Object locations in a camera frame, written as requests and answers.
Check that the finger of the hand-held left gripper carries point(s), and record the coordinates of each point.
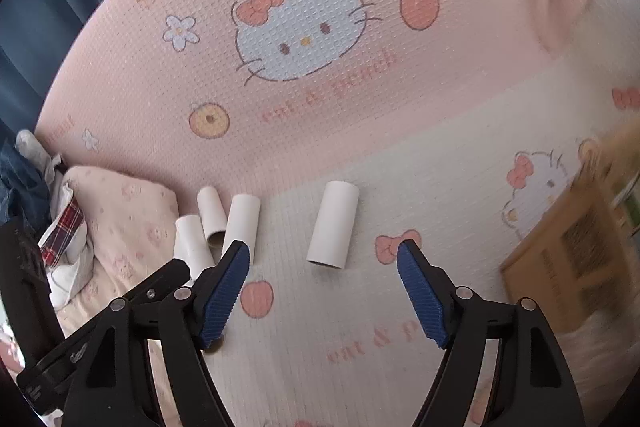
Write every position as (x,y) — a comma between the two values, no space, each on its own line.
(162,279)

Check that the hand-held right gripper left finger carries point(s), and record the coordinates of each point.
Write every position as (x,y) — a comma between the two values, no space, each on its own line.
(222,294)

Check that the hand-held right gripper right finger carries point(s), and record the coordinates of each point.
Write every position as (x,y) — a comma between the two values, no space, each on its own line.
(422,294)

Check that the white paper tube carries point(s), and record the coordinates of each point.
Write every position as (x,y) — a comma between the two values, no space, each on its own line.
(190,242)
(332,224)
(242,222)
(210,212)

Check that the cardboard box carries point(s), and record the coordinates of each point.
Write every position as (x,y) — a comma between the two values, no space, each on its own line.
(560,247)

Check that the white cloth with plaid trim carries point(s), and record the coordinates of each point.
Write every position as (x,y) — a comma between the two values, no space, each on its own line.
(67,257)

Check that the pink patterned pillow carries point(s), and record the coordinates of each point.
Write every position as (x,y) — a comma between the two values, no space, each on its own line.
(125,217)

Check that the blue denim cloth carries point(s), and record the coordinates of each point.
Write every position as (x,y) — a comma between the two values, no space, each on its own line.
(20,182)

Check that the white crumpled cloth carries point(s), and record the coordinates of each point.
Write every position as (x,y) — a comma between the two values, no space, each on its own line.
(32,146)

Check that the pink cat print blanket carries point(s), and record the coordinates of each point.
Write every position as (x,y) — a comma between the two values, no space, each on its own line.
(350,107)

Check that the dark blue cloth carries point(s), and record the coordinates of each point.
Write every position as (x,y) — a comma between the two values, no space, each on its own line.
(45,7)

